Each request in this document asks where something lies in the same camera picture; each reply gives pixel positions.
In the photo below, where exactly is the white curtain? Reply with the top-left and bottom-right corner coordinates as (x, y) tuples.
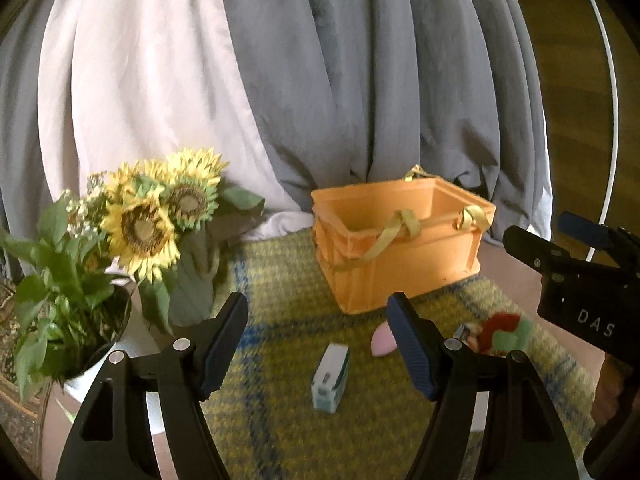
(37, 0), (313, 241)

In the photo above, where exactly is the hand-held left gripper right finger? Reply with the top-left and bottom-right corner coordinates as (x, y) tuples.
(386, 291), (581, 480)

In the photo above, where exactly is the small white packet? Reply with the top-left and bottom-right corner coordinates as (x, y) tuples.
(452, 324), (481, 348)

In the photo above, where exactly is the red green fluffy toy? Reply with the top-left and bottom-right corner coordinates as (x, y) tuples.
(475, 311), (533, 358)

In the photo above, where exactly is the brown patterned rug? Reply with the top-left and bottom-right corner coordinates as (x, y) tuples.
(0, 277), (53, 446)

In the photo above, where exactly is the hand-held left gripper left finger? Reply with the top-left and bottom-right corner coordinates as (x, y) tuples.
(55, 291), (249, 480)

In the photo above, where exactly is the white green tissue pack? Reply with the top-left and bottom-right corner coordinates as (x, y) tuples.
(311, 342), (351, 414)

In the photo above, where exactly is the white hoop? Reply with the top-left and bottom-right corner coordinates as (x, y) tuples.
(575, 0), (622, 263)

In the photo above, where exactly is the white plant pot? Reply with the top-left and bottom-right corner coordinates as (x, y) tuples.
(62, 280), (168, 436)

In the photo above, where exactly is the pink egg-shaped sponge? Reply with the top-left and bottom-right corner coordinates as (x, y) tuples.
(372, 322), (401, 358)

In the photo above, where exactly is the grey curtain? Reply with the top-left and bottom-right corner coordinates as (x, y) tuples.
(0, 0), (556, 281)

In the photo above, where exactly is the orange plastic crate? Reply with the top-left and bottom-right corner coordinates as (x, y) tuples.
(310, 165), (497, 316)

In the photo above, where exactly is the green leafy potted plant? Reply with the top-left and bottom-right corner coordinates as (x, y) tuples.
(0, 172), (136, 401)

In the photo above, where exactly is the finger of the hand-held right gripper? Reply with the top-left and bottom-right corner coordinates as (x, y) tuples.
(557, 211), (640, 282)
(503, 226), (557, 275)

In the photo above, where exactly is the yellow green plaid mat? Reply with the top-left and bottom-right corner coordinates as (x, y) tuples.
(200, 230), (601, 480)

